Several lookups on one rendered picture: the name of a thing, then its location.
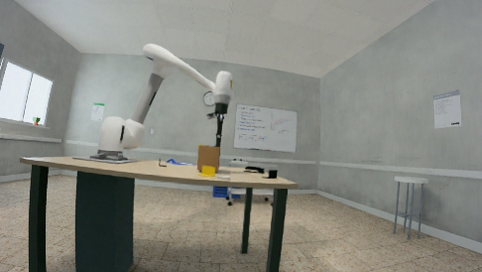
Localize brown cardboard box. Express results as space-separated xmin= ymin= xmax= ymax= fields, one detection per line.
xmin=197 ymin=146 xmax=220 ymax=172

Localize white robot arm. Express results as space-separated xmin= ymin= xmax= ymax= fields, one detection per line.
xmin=89 ymin=44 xmax=234 ymax=161

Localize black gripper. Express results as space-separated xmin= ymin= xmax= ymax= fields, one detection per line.
xmin=214 ymin=103 xmax=228 ymax=147

